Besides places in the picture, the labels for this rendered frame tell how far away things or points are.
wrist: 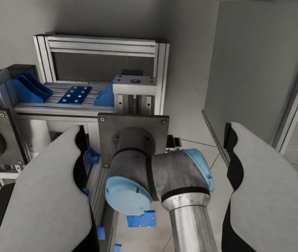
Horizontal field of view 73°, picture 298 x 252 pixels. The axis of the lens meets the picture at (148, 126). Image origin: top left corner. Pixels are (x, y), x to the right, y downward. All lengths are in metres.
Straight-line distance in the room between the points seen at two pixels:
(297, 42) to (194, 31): 0.93
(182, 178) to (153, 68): 1.05
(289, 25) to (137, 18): 1.00
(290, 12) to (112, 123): 0.67
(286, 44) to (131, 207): 0.71
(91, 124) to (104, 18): 0.99
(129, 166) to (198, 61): 1.28
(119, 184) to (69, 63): 1.15
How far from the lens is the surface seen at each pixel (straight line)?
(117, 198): 0.52
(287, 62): 0.84
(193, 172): 0.48
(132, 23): 1.59
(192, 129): 1.92
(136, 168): 0.51
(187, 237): 0.46
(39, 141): 0.89
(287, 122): 0.82
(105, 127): 0.65
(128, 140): 0.60
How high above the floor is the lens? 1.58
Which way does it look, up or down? 58 degrees down
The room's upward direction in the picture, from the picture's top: 180 degrees clockwise
